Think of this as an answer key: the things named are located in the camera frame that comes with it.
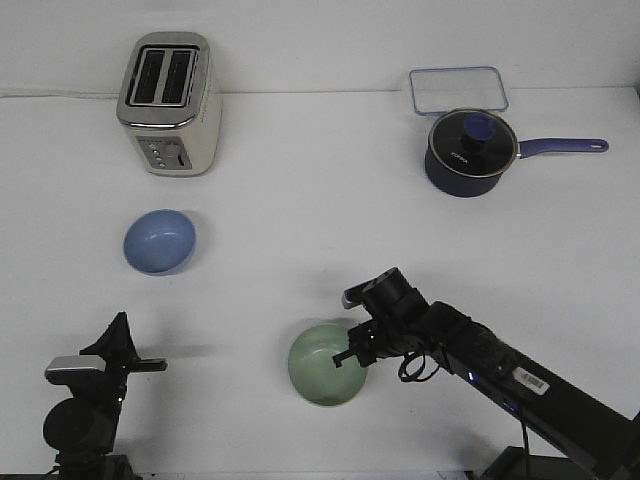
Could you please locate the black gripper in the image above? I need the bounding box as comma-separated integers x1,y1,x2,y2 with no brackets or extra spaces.
332,268,429,368
68,312,168,400

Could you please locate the green bowl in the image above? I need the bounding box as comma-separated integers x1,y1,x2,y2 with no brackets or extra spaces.
287,323,367,407

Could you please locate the blue bowl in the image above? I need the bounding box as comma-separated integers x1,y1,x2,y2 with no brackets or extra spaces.
122,209,197,276

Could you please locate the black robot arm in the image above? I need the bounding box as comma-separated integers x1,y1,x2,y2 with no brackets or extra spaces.
333,267,639,479
43,312,167,479

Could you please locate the dark blue saucepan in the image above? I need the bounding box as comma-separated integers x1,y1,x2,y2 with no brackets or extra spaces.
424,138,609,198

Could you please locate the silver cream two-slot toaster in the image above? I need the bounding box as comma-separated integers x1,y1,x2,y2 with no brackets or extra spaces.
116,31,223,177

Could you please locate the glass pot lid blue knob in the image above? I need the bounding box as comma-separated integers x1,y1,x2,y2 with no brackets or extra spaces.
429,109,518,178

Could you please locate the clear blue-rimmed container lid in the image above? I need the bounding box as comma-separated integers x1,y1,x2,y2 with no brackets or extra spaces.
408,66,509,116

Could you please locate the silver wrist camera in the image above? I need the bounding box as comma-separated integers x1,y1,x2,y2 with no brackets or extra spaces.
341,279,379,310
44,355,106,385

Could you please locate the white toaster power cord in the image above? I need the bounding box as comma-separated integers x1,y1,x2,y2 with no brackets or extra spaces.
0,88,123,100

